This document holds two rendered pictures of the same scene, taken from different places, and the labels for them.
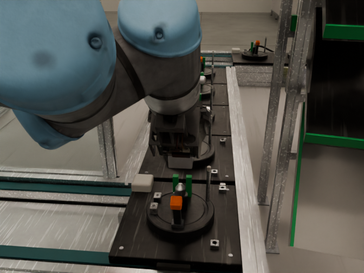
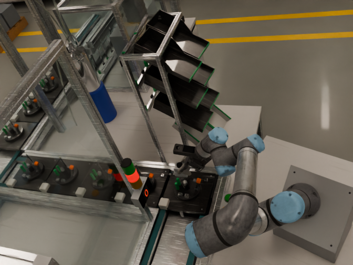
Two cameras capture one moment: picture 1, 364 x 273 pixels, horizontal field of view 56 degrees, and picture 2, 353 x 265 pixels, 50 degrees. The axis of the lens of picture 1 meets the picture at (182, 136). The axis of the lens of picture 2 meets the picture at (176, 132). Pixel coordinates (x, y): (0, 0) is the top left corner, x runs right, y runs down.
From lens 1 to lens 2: 1.49 m
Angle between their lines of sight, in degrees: 54
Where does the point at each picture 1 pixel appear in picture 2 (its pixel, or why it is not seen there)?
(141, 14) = (223, 137)
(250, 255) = (210, 171)
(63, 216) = (167, 243)
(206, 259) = (211, 183)
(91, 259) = not seen: hidden behind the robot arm
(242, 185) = (171, 167)
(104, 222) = (176, 224)
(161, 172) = (155, 196)
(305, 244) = not seen: hidden behind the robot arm
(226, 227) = (197, 175)
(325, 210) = not seen: hidden behind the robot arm
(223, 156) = (148, 170)
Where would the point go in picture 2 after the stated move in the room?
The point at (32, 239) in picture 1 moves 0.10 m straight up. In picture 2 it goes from (180, 253) to (175, 242)
